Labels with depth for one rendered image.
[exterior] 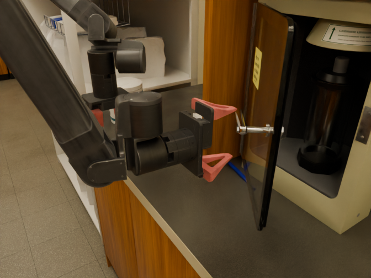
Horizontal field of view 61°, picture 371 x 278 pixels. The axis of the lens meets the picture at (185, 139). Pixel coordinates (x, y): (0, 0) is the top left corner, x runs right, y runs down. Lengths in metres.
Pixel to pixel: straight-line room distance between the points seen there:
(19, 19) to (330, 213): 0.68
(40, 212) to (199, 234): 1.79
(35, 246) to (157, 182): 1.40
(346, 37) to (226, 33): 0.27
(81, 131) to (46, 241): 1.75
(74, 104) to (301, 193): 0.57
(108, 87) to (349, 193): 0.56
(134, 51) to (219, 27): 0.21
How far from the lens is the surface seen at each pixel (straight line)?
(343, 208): 0.75
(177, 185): 0.85
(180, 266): 0.86
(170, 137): 0.50
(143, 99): 0.46
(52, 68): 0.44
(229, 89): 0.86
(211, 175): 0.56
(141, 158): 0.47
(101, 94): 0.75
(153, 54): 1.76
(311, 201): 0.80
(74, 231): 2.17
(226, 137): 0.92
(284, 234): 0.75
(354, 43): 0.68
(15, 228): 2.34
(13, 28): 0.43
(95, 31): 0.73
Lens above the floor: 1.45
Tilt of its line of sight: 28 degrees down
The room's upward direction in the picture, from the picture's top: straight up
